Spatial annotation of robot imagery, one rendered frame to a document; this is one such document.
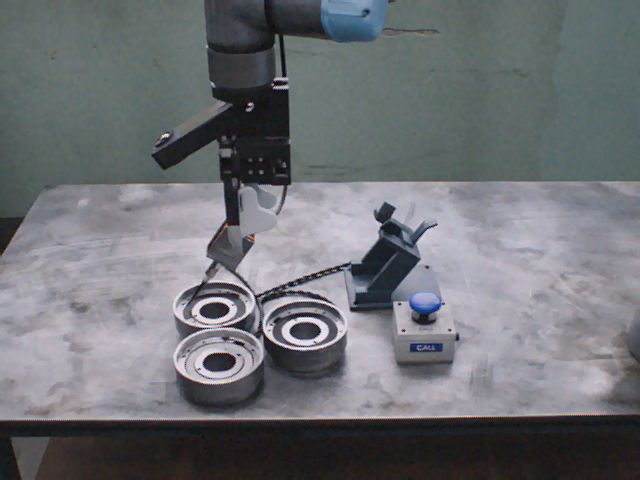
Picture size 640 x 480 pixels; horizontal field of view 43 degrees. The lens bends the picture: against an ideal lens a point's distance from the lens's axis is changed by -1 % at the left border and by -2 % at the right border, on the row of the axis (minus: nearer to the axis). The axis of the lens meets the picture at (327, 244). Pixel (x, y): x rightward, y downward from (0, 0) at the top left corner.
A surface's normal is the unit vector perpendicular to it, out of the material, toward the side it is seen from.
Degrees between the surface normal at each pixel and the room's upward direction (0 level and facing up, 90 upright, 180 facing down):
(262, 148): 90
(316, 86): 90
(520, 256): 0
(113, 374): 0
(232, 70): 90
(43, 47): 90
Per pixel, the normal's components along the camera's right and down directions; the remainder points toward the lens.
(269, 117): 0.07, 0.51
